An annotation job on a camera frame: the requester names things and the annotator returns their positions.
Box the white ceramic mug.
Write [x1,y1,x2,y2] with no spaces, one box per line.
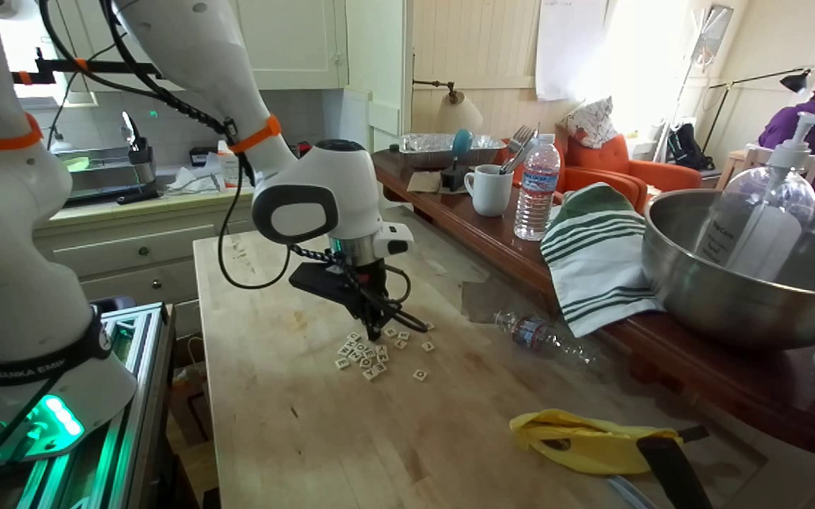
[464,164,513,216]

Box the green striped dish towel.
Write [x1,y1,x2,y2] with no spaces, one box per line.
[540,184,661,339]

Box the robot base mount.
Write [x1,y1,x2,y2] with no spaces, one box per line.
[0,301,170,509]

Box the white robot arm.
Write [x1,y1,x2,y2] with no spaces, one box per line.
[0,0,410,454]

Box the clear pump soap bottle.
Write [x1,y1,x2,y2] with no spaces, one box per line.
[693,113,815,280]

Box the crumpled clear plastic bottle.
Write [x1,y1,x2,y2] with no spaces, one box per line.
[495,311,597,365]

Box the orange armchair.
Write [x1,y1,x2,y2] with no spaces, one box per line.
[556,130,702,212]

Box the clear plastic water bottle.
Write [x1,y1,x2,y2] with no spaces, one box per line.
[516,132,560,240]

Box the desk lamp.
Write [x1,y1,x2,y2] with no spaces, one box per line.
[421,79,485,132]

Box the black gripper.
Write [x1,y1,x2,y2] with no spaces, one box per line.
[288,263,385,342]

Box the black tool handle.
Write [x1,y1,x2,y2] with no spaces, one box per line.
[637,436,714,509]

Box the stainless steel mixing bowl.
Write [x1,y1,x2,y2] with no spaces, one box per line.
[644,190,815,349]

